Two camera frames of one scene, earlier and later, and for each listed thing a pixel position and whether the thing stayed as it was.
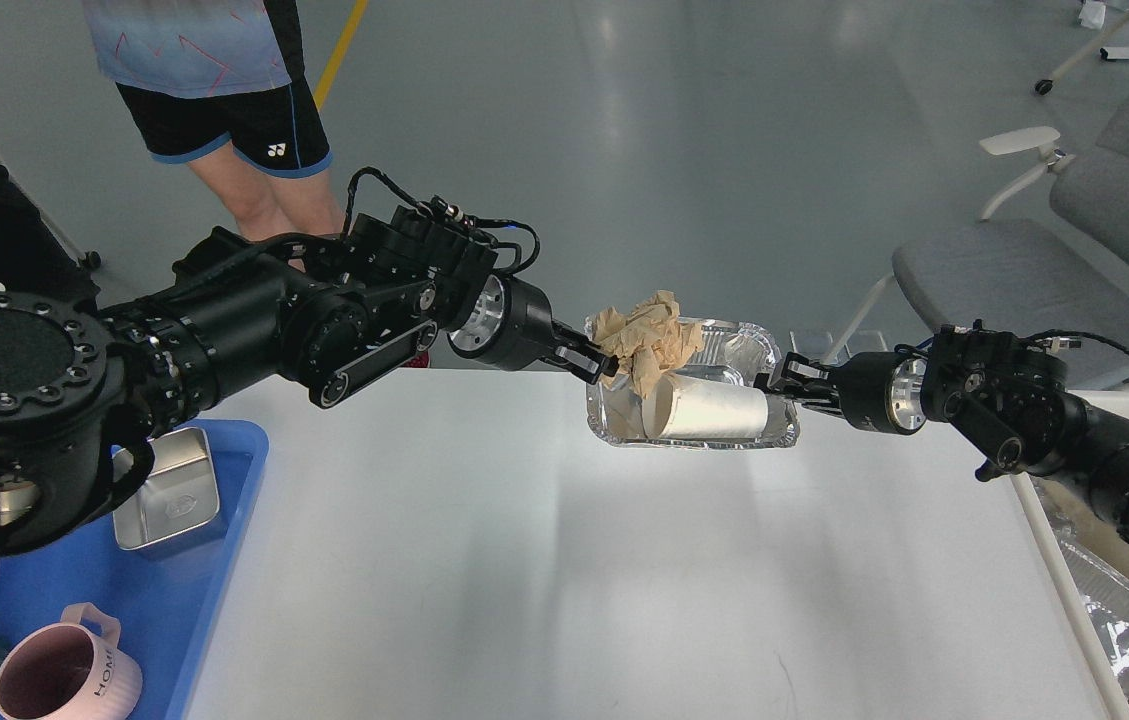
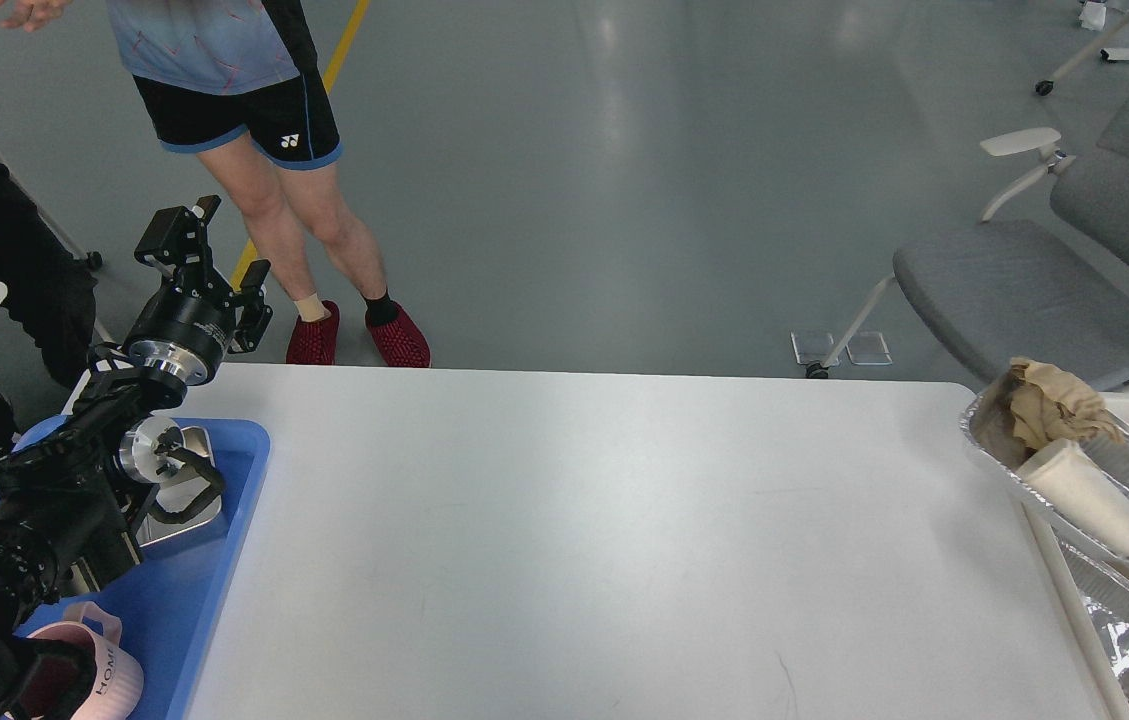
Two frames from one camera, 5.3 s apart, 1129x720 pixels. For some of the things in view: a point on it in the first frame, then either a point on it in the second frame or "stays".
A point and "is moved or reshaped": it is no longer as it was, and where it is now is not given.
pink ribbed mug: x=70 y=670 stays
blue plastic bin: x=164 y=595 stays
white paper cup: x=681 y=406 is moved or reshaped
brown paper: x=649 y=339 is moved or reshaped
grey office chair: x=1103 y=251 stays
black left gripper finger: x=573 y=350 → x=178 y=236
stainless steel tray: x=179 y=495 stays
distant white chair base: x=1108 y=53 stays
